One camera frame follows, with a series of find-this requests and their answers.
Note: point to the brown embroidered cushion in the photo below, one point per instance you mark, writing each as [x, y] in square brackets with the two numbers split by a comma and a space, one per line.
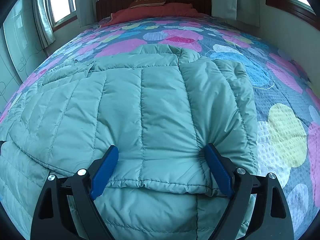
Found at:
[146, 3]

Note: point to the light green down jacket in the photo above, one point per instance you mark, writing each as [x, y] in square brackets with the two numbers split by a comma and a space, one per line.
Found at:
[160, 105]

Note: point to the red pillow blanket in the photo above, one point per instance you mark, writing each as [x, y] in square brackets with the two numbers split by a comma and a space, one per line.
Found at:
[170, 9]

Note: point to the window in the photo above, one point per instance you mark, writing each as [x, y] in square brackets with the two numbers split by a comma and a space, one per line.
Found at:
[299, 8]
[60, 12]

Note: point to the pale curtain left of window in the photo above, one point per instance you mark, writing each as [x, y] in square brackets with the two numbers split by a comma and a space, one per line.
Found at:
[42, 22]

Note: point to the glossy white wardrobe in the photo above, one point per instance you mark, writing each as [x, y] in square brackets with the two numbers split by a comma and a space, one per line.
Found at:
[21, 50]

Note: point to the pale curtain right of bed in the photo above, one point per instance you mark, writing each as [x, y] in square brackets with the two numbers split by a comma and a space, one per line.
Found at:
[245, 11]

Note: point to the pale curtain beside headboard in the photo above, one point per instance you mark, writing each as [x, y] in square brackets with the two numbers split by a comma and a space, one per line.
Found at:
[86, 12]

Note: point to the colourful circle pattern bedspread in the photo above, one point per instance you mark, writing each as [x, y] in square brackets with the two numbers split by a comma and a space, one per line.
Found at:
[286, 107]

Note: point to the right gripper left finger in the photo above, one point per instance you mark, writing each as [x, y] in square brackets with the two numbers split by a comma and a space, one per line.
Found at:
[52, 218]

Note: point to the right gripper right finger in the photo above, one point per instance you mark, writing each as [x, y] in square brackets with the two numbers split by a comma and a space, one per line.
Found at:
[270, 218]

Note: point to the right window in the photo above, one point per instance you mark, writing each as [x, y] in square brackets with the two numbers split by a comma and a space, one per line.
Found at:
[299, 8]

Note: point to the left window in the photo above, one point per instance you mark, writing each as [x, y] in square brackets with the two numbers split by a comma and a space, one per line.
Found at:
[60, 12]

